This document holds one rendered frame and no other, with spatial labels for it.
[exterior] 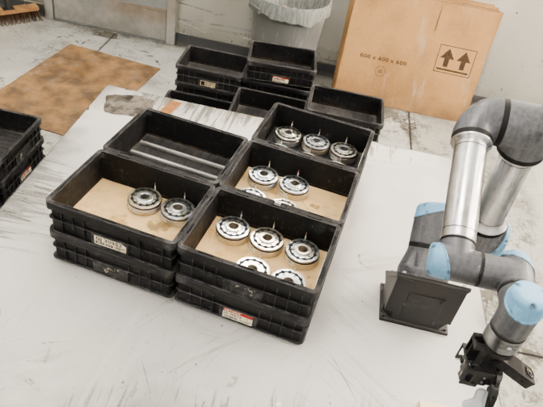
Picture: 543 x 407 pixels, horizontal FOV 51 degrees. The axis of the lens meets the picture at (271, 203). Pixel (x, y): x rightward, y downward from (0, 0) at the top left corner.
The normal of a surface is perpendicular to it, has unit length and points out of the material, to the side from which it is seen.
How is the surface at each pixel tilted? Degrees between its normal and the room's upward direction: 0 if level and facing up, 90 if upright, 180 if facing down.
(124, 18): 90
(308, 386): 0
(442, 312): 90
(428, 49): 78
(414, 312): 90
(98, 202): 0
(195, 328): 0
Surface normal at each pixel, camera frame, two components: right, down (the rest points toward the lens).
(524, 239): 0.15, -0.77
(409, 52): -0.11, 0.42
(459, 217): -0.29, -0.49
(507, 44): -0.16, 0.61
